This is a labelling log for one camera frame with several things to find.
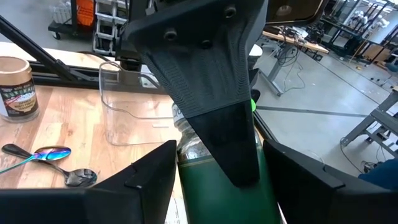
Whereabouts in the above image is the clear plastic bin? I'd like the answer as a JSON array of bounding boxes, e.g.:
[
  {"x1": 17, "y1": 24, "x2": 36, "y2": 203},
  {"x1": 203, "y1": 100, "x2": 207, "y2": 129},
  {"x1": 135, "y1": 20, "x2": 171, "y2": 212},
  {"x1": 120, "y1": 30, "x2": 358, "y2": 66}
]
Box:
[{"x1": 98, "y1": 61, "x2": 187, "y2": 147}]

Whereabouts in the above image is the grey metal stand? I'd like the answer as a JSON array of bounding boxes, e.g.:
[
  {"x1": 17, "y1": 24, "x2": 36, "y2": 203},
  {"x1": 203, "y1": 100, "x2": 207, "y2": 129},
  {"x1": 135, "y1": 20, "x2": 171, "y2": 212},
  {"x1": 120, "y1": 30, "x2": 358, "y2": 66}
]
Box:
[{"x1": 340, "y1": 90, "x2": 398, "y2": 159}]

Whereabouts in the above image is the green lid spice jar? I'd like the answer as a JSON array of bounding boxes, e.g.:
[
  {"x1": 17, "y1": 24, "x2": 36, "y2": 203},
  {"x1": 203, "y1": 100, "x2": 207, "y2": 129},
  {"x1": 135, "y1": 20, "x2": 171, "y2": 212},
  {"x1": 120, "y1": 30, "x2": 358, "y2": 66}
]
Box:
[{"x1": 172, "y1": 102, "x2": 282, "y2": 224}]

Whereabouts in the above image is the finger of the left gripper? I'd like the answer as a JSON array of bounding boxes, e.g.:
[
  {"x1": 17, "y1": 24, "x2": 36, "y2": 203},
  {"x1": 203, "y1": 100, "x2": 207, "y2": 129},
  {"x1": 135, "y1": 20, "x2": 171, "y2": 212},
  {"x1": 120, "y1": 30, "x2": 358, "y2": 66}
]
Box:
[{"x1": 124, "y1": 0, "x2": 268, "y2": 187}]

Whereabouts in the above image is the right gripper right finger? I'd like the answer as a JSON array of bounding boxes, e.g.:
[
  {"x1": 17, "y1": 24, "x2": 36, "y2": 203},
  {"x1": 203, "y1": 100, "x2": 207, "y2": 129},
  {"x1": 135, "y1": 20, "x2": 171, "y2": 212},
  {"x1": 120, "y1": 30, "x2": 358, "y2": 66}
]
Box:
[{"x1": 263, "y1": 139, "x2": 398, "y2": 224}]

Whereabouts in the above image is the orange crate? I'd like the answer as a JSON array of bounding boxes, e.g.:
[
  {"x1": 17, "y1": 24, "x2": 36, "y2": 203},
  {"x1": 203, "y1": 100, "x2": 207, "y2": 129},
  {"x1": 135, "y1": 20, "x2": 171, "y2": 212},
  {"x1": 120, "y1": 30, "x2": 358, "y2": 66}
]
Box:
[{"x1": 76, "y1": 0, "x2": 96, "y2": 27}]

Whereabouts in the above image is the rainbow spoon green handle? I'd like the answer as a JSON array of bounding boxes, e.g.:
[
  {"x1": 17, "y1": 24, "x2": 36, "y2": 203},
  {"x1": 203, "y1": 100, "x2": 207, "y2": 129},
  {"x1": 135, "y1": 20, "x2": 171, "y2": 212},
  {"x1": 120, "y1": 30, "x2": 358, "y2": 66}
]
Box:
[{"x1": 0, "y1": 146, "x2": 72, "y2": 175}]

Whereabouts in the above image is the person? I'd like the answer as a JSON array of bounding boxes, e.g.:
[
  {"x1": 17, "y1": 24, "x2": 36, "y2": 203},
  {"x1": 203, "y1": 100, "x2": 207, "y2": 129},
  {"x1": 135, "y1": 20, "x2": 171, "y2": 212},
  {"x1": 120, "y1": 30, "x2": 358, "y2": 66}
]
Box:
[{"x1": 357, "y1": 158, "x2": 398, "y2": 190}]

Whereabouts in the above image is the wooden workbench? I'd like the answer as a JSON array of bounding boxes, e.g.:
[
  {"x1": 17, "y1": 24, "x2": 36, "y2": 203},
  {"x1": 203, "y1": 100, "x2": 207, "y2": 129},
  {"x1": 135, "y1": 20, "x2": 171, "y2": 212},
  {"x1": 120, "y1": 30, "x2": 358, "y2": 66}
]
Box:
[{"x1": 259, "y1": 29, "x2": 330, "y2": 97}]

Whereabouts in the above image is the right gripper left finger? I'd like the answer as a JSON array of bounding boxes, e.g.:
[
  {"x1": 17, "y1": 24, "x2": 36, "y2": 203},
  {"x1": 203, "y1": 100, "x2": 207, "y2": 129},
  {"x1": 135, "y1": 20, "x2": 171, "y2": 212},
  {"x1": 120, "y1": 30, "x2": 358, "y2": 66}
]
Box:
[{"x1": 0, "y1": 139, "x2": 178, "y2": 224}]

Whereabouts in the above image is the gold lid seasoning jar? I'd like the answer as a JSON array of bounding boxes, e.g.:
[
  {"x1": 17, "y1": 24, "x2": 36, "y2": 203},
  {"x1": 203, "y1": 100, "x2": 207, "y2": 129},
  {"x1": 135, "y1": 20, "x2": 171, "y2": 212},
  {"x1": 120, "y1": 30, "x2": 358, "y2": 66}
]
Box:
[{"x1": 0, "y1": 55, "x2": 40, "y2": 124}]

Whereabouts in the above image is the black metal spoon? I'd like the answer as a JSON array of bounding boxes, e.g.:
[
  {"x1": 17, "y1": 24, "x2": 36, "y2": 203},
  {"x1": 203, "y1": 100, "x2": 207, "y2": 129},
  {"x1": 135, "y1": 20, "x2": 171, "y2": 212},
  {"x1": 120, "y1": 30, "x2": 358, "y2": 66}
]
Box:
[{"x1": 1, "y1": 143, "x2": 99, "y2": 189}]

